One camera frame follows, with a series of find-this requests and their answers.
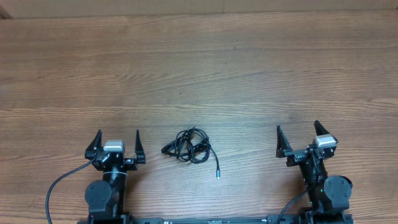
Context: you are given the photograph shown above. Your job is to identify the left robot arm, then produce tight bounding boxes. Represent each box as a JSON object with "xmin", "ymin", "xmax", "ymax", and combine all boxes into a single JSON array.
[{"xmin": 85, "ymin": 130, "xmax": 146, "ymax": 223}]

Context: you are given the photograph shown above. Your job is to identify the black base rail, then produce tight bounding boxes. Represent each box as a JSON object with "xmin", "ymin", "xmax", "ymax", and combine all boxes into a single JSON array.
[{"xmin": 133, "ymin": 214, "xmax": 305, "ymax": 224}]

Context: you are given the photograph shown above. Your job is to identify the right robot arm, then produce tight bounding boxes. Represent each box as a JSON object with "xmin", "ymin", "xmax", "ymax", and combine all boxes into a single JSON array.
[{"xmin": 276, "ymin": 120, "xmax": 354, "ymax": 223}]

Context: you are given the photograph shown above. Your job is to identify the black USB-C cable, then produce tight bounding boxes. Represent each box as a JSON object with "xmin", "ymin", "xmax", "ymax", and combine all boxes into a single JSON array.
[{"xmin": 174, "ymin": 126, "xmax": 221, "ymax": 180}]

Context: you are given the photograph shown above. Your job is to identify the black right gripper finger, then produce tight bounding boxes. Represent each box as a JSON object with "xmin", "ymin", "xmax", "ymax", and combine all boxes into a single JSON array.
[
  {"xmin": 276, "ymin": 125, "xmax": 292, "ymax": 158},
  {"xmin": 314, "ymin": 120, "xmax": 330, "ymax": 136}
]

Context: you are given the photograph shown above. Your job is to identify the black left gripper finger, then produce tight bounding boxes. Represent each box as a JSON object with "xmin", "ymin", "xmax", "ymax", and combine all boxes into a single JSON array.
[
  {"xmin": 85, "ymin": 129, "xmax": 102, "ymax": 157},
  {"xmin": 135, "ymin": 130, "xmax": 146, "ymax": 164}
]

